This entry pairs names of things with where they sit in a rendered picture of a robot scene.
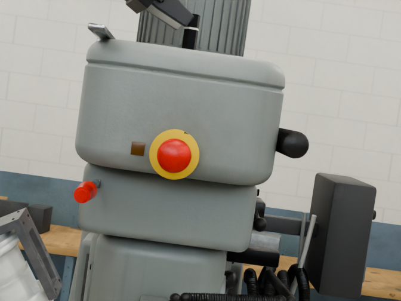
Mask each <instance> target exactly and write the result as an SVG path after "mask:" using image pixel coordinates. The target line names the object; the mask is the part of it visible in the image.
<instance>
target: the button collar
mask: <svg viewBox="0 0 401 301"><path fill-rule="evenodd" d="M169 139H180V140H182V141H184V142H185V143H186V144H187V145H188V147H189V148H190V151H191V161H190V164H189V165H188V167H187V168H186V169H184V170H183V171H181V172H179V173H170V172H167V171H165V170H164V169H163V168H162V167H161V166H160V165H159V163H158V159H157V152H158V149H159V147H160V145H161V144H162V143H163V142H164V141H166V140H169ZM149 158H150V162H151V165H152V167H153V168H154V170H155V171H156V172H157V173H158V174H159V175H161V176H162V177H164V178H167V179H172V180H177V179H182V178H184V177H187V176H188V175H189V174H191V173H192V172H193V171H194V169H195V168H196V166H197V164H198V162H199V148H198V145H197V143H196V141H195V139H194V138H193V137H192V136H191V135H190V134H189V133H187V132H185V131H183V130H177V129H172V130H166V131H164V132H162V133H160V134H159V135H158V136H157V137H156V138H155V139H154V141H153V142H152V144H151V147H150V151H149Z"/></svg>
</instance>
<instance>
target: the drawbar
mask: <svg viewBox="0 0 401 301"><path fill-rule="evenodd" d="M193 15H194V18H193V19H192V20H191V22H190V23H189V24H188V25H187V27H195V28H199V22H200V15H198V14H193ZM197 39H198V30H193V29H184V36H183V44H182V48H185V49H190V50H196V44H197Z"/></svg>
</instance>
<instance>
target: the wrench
mask: <svg viewBox="0 0 401 301"><path fill-rule="evenodd" d="M88 29H89V30H90V31H91V32H92V33H93V34H94V35H95V36H96V37H97V40H96V41H99V40H101V39H115V37H114V36H113V35H112V34H111V33H110V31H109V30H108V28H107V27H106V26H105V25H103V24H95V23H88Z"/></svg>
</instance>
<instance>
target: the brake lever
mask: <svg viewBox="0 0 401 301"><path fill-rule="evenodd" d="M100 185H101V180H100V179H94V180H92V181H91V182H90V181H84V182H82V183H81V184H80V185H79V186H78V187H77V188H76V190H75V191H74V194H73V196H74V199H75V200H76V201H77V202H78V203H85V202H87V201H89V200H91V199H93V198H94V197H95V196H96V194H97V188H100Z"/></svg>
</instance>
